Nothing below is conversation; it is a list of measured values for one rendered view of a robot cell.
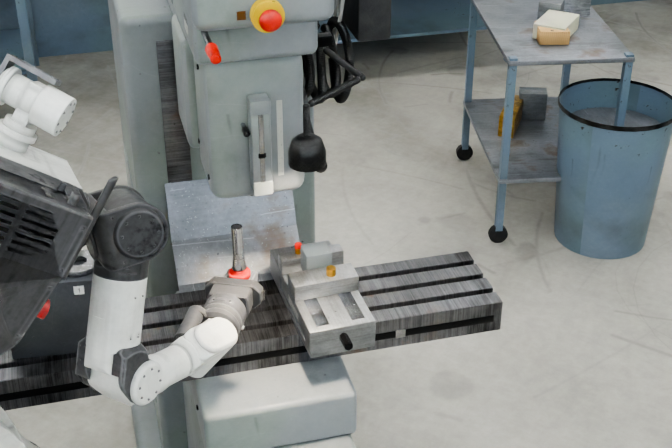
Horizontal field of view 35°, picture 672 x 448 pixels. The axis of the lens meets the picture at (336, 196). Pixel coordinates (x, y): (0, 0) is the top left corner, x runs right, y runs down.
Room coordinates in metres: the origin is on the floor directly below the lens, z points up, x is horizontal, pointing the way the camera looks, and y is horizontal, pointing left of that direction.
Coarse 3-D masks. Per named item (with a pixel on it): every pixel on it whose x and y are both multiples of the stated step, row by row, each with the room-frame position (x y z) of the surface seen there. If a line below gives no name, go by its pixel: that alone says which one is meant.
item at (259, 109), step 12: (252, 96) 1.92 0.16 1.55; (264, 96) 1.92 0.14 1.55; (252, 108) 1.89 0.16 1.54; (264, 108) 1.90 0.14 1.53; (252, 120) 1.90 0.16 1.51; (264, 120) 1.90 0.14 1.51; (252, 132) 1.90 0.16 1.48; (264, 132) 1.90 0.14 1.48; (252, 144) 1.90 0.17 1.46; (264, 144) 1.90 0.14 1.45; (252, 156) 1.90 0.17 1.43; (264, 156) 1.90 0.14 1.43; (252, 168) 1.90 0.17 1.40; (264, 168) 1.90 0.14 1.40; (252, 180) 1.91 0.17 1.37; (264, 180) 1.90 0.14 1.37; (264, 192) 1.90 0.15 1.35
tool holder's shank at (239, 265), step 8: (240, 224) 1.89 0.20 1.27; (232, 232) 1.88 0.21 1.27; (240, 232) 1.88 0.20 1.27; (232, 240) 1.88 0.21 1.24; (240, 240) 1.88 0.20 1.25; (232, 248) 1.88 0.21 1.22; (240, 248) 1.88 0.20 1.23; (240, 256) 1.88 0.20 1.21; (232, 264) 1.88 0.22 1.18; (240, 264) 1.87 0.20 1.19; (240, 272) 1.88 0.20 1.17
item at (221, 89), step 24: (216, 72) 1.92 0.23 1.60; (240, 72) 1.93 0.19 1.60; (264, 72) 1.94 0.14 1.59; (288, 72) 1.95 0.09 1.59; (216, 96) 1.92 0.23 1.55; (240, 96) 1.93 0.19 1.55; (288, 96) 1.95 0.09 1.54; (216, 120) 1.92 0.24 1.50; (240, 120) 1.93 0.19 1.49; (288, 120) 1.95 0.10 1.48; (216, 144) 1.92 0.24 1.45; (240, 144) 1.93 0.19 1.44; (288, 144) 1.95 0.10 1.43; (216, 168) 1.92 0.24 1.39; (240, 168) 1.93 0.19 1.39; (288, 168) 1.95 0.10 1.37; (216, 192) 1.92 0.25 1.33; (240, 192) 1.93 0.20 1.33
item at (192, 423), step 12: (192, 396) 2.06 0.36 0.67; (192, 408) 2.09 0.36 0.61; (192, 420) 2.12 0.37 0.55; (192, 432) 2.15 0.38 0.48; (192, 444) 2.19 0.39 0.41; (300, 444) 1.79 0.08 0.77; (312, 444) 1.79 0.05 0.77; (324, 444) 1.79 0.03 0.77; (336, 444) 1.79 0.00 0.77; (348, 444) 1.79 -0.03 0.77
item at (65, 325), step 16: (80, 256) 1.94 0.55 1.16; (80, 272) 1.88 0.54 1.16; (64, 288) 1.86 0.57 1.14; (80, 288) 1.86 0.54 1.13; (64, 304) 1.86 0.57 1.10; (80, 304) 1.86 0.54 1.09; (48, 320) 1.85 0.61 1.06; (64, 320) 1.86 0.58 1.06; (80, 320) 1.86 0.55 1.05; (32, 336) 1.85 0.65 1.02; (48, 336) 1.85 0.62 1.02; (64, 336) 1.86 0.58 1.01; (80, 336) 1.86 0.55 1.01; (16, 352) 1.84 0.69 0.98; (32, 352) 1.85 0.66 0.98; (48, 352) 1.85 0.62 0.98; (64, 352) 1.86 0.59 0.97
